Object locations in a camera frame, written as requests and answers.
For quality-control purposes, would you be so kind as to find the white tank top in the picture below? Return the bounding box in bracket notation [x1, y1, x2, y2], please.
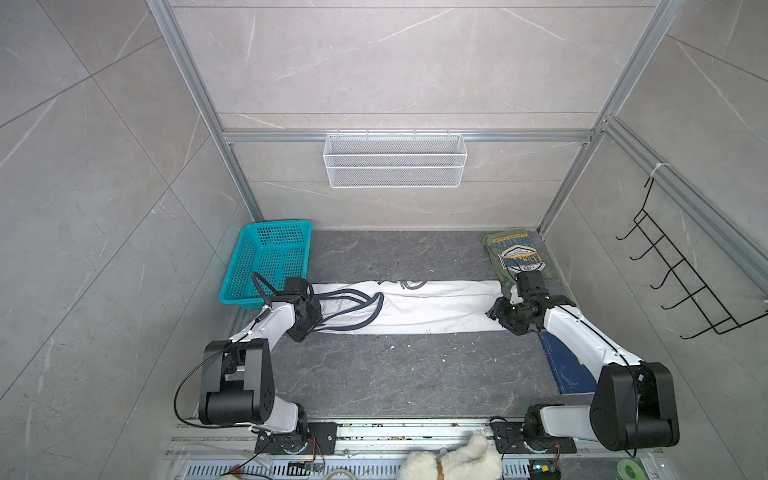
[314, 281, 503, 335]

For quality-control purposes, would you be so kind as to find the green tank top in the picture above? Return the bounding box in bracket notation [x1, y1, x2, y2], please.
[483, 229, 546, 283]

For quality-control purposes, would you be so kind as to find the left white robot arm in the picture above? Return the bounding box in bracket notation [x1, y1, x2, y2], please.
[198, 273, 322, 454]

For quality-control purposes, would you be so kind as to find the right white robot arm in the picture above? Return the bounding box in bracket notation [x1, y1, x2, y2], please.
[487, 271, 680, 452]

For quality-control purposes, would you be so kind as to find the teal plastic basket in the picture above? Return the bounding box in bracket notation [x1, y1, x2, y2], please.
[219, 220, 312, 310]

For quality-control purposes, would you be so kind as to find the blue book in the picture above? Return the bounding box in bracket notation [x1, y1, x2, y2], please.
[538, 332, 597, 395]

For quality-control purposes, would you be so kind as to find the white plush toy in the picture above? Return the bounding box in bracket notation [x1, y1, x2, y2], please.
[397, 434, 503, 480]

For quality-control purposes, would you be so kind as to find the green tape roll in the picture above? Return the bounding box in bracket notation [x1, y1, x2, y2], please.
[616, 459, 647, 480]

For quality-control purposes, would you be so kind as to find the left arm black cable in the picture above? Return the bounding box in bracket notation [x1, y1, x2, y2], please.
[250, 272, 289, 307]

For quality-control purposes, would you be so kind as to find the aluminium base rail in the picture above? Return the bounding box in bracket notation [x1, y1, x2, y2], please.
[161, 417, 675, 479]

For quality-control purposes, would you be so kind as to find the black wire hook rack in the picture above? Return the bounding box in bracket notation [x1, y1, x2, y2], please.
[615, 178, 767, 341]

